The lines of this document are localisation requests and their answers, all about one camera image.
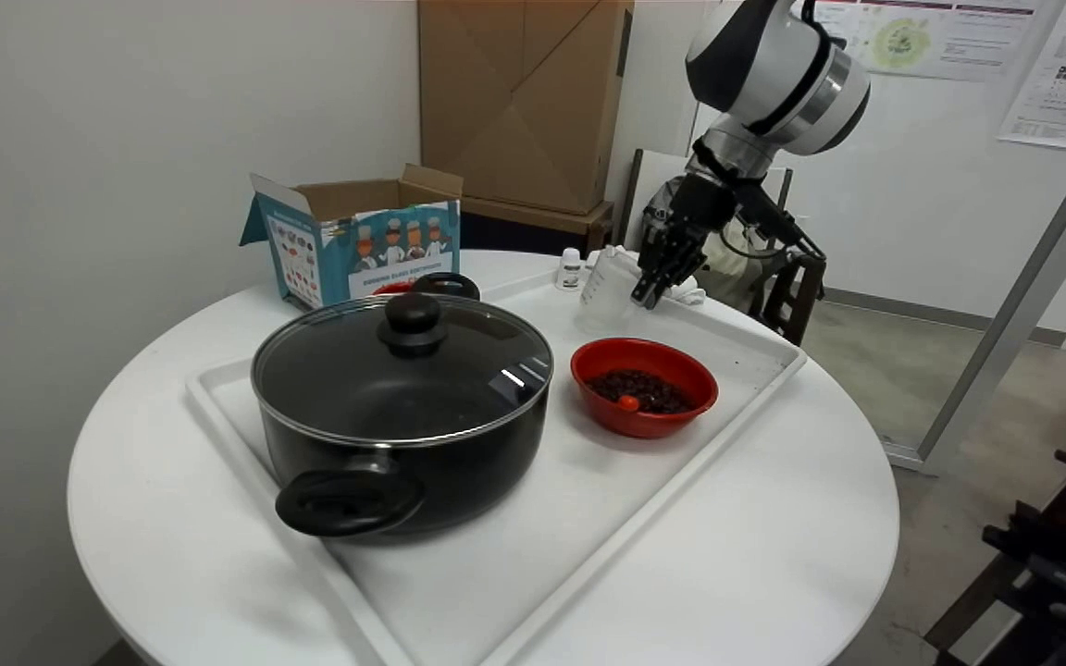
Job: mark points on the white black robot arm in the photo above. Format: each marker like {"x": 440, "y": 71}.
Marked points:
{"x": 779, "y": 76}

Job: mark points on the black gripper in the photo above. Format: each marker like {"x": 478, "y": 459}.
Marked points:
{"x": 691, "y": 212}

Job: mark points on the large brown cardboard box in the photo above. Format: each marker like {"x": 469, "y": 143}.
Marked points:
{"x": 515, "y": 96}

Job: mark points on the dark coffee beans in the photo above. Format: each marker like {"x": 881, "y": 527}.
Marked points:
{"x": 658, "y": 389}

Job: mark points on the blue printed cardboard box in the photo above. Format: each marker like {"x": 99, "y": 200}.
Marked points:
{"x": 369, "y": 244}

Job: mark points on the dark wooden chair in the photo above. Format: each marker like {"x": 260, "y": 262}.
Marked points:
{"x": 799, "y": 299}

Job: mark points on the red bowl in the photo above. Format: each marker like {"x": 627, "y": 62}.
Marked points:
{"x": 614, "y": 421}

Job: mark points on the grey metal post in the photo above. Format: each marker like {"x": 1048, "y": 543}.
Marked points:
{"x": 1027, "y": 291}

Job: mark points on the glass pot lid black knob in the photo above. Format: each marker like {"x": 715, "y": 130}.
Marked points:
{"x": 362, "y": 372}

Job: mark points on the small white pill bottle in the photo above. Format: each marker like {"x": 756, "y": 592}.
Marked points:
{"x": 573, "y": 267}

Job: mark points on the black cooking pot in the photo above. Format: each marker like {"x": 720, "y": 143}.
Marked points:
{"x": 434, "y": 476}

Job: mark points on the white towel red stripes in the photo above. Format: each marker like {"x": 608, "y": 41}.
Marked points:
{"x": 687, "y": 294}

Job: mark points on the white plastic tray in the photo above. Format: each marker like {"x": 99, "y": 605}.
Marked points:
{"x": 631, "y": 483}

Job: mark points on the wall poster green circle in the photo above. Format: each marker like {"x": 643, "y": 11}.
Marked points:
{"x": 928, "y": 37}

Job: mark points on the red spoon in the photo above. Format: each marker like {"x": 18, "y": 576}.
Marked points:
{"x": 631, "y": 401}

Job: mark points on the clear plastic measuring cup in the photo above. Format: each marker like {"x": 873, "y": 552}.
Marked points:
{"x": 608, "y": 283}

